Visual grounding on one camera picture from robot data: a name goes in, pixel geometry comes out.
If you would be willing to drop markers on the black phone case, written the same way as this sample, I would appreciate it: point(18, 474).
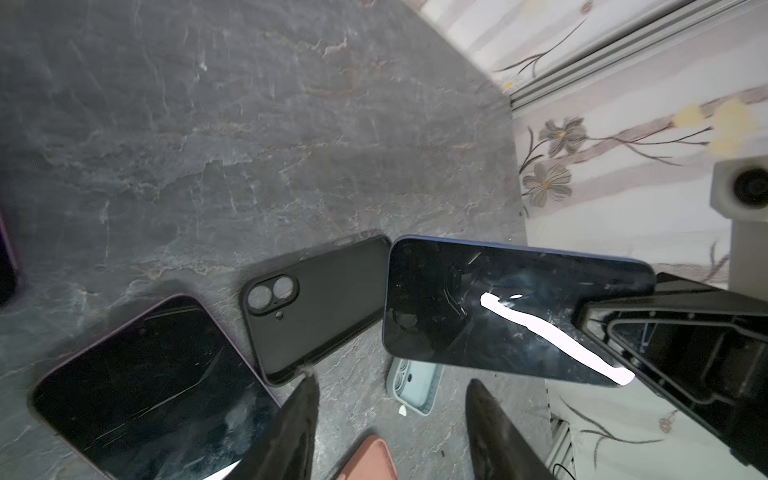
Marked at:
point(298, 315)

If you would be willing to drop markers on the small dark phone left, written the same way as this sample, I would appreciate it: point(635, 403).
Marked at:
point(10, 275)

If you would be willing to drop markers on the blue-edged black phone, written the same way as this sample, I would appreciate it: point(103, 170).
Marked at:
point(504, 309)

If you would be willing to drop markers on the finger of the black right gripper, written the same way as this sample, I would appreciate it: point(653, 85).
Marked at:
point(702, 348)

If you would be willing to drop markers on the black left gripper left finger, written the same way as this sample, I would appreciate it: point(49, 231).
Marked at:
point(285, 450)

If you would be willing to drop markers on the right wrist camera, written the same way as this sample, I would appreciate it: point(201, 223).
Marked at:
point(739, 194)

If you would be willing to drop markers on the pink phone case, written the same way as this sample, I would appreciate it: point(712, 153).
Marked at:
point(371, 461)

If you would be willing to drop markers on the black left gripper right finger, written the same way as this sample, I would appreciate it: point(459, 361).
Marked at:
point(498, 449)

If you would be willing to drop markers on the aluminium corner frame post right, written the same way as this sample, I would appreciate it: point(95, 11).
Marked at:
point(672, 21)

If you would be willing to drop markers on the purple-edged black phone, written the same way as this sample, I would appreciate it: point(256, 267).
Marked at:
point(166, 396)

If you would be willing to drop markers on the light green phone case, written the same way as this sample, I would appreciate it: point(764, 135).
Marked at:
point(414, 384)

